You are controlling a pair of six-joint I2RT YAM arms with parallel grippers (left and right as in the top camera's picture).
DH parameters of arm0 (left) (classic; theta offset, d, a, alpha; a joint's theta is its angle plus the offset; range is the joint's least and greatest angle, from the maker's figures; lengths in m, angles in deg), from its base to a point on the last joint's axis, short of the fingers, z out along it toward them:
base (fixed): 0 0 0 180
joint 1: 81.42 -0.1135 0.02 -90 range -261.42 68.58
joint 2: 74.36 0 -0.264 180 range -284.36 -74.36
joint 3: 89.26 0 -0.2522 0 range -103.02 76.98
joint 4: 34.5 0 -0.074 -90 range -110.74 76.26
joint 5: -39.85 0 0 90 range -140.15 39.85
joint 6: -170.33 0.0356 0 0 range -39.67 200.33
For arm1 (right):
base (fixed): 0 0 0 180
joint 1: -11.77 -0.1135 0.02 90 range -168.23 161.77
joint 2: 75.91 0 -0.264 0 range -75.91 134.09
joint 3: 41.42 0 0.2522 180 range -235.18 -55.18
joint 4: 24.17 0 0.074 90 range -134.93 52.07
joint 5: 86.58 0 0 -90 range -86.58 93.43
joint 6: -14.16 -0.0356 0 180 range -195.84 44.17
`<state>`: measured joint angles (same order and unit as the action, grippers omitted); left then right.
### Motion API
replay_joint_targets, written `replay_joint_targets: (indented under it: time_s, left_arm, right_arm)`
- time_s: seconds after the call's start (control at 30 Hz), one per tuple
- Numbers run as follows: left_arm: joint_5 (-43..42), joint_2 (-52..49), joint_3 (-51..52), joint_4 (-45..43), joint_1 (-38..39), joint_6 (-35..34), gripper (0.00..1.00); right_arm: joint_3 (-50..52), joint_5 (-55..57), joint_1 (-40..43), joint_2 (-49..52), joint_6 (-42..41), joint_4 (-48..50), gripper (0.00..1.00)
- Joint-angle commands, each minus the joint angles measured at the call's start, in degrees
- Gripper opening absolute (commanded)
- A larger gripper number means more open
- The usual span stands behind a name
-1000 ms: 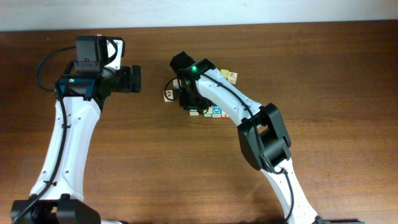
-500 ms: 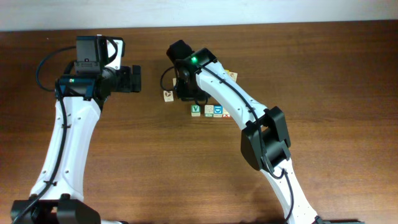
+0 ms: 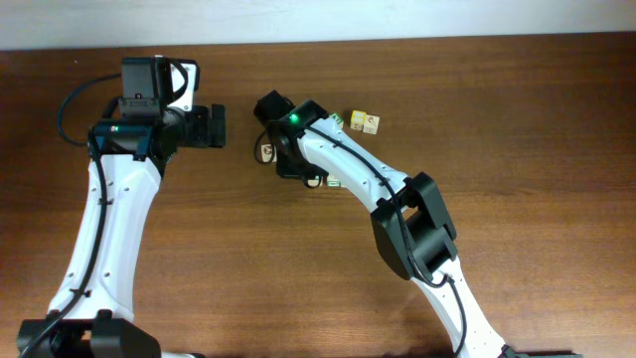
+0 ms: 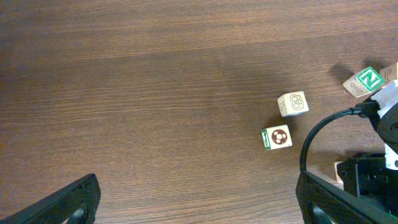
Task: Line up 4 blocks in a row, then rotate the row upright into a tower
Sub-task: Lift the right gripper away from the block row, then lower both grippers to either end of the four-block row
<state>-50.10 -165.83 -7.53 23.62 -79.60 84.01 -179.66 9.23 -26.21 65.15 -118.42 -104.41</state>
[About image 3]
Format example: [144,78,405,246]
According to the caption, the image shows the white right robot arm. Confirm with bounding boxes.
[253,90,513,358]

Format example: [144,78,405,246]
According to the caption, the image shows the soccer ball wooden block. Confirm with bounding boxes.
[260,144,277,163]

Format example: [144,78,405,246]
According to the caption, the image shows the green N wooden block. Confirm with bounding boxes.
[330,112,344,128]

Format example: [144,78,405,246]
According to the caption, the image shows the yellow J wooden block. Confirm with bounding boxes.
[350,110,367,131]

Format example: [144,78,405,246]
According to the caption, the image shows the yellow W wooden block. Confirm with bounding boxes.
[363,113,380,134]

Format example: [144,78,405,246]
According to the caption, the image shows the white back board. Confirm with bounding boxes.
[1,0,635,50]

